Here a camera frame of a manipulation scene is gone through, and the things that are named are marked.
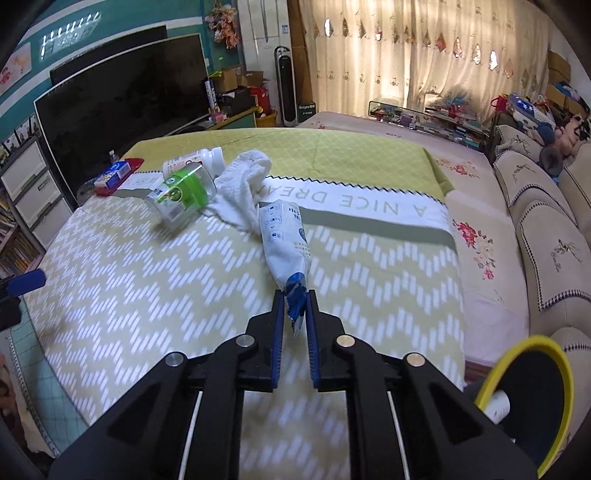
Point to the stacked brown cardboard boxes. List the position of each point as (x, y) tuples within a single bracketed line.
[(558, 69)]

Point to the red canister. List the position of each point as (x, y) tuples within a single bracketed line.
[(261, 98)]

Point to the pink flower wall decoration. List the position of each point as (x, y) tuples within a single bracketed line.
[(224, 23)]

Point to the white towel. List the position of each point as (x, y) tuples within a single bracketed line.
[(240, 184)]

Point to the black white tower fan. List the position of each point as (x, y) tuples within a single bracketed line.
[(284, 83)]

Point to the blue tissue pack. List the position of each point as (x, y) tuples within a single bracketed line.
[(115, 171)]

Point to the green box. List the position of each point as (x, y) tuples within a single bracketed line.
[(305, 113)]

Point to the red tray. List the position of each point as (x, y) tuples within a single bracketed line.
[(135, 162)]

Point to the open cardboard box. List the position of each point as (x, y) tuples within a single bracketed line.
[(251, 78), (229, 79)]

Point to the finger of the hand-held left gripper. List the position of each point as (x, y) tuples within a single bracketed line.
[(7, 314), (27, 281)]

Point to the pile of books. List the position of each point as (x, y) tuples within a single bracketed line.
[(457, 127)]

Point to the star print pillow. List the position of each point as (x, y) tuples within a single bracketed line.
[(528, 110)]

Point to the white standing air conditioner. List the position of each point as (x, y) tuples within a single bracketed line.
[(263, 32)]

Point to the pink wall sticker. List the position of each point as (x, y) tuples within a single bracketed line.
[(16, 64)]

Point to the green label clear bottle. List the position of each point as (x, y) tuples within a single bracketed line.
[(182, 191)]

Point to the grey round cushion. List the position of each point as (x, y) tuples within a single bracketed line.
[(551, 159)]

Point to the white plastic bottle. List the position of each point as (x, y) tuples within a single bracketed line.
[(194, 160)]

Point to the red bag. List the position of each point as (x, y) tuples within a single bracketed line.
[(498, 104)]

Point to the beige sofa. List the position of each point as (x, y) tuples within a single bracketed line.
[(545, 240)]

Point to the tall printed box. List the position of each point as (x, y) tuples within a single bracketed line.
[(211, 94)]

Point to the teal yellow television cabinet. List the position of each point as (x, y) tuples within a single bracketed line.
[(240, 121)]

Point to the cream embroidered curtain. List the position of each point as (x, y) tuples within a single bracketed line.
[(415, 50)]

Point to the white drawer unit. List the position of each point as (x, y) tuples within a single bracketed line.
[(27, 184)]

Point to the pink floral bedsheet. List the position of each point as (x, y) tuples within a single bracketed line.
[(489, 277)]

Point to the black yellow-rimmed trash bin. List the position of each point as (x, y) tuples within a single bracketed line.
[(535, 392)]

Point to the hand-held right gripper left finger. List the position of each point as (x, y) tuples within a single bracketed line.
[(278, 341)]

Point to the white blue plastic packet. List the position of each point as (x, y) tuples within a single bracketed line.
[(284, 244)]

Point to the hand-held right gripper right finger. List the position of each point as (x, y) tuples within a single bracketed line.
[(313, 341)]

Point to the black box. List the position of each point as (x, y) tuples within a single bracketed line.
[(238, 101)]

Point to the black television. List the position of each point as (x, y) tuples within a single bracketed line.
[(115, 115)]

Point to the black wall panel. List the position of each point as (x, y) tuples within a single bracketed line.
[(115, 46)]

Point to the glass coffee table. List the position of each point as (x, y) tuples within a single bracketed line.
[(392, 110)]

